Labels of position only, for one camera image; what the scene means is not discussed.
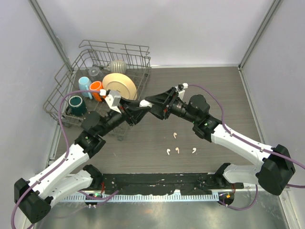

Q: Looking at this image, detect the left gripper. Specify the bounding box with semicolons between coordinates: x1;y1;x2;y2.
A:
98;97;150;137

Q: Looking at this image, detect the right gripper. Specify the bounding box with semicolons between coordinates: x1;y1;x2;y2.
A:
145;87;198;124

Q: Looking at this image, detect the white earbud charging case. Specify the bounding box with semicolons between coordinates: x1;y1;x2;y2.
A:
139;100;153;108

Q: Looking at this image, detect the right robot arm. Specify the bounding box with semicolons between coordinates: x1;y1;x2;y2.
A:
140;83;295;196

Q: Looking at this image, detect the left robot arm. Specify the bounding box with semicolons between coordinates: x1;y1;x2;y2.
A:
14;96;152;224

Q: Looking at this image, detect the beige plate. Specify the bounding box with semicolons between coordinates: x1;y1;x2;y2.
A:
102;73;137;100

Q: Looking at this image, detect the orange mug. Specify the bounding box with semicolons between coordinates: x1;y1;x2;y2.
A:
90;81;103;102

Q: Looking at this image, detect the striped ceramic cup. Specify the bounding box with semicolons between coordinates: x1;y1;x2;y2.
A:
106;60;127;74

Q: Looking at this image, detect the clear glass cup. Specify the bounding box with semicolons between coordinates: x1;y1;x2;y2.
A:
88;66;100;77

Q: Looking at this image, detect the light blue mug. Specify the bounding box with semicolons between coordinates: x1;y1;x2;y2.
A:
78;76;93;99

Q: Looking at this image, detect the dark green mug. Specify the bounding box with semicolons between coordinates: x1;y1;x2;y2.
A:
68;95;87;116

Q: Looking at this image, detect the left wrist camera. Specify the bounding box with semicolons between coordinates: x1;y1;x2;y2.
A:
99;89;122;114

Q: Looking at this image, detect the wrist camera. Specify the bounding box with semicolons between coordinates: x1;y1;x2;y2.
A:
99;89;122;114
176;83;188;99

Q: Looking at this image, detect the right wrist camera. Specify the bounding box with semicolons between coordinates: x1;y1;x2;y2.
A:
176;83;188;99

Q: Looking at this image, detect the grey wire dish rack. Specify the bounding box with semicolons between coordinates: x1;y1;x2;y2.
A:
43;40;151;127

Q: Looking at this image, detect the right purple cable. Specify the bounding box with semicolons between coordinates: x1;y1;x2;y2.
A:
187;83;305;188

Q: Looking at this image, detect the purple cable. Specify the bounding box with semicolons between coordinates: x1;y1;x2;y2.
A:
187;83;305;188
10;89;120;229

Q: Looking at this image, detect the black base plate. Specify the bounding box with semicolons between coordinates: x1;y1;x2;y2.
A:
85;173;244;196

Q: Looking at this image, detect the slotted cable duct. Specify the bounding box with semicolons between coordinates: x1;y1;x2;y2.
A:
62;192;219;203

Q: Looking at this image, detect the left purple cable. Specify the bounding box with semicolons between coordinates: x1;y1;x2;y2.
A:
10;89;120;229

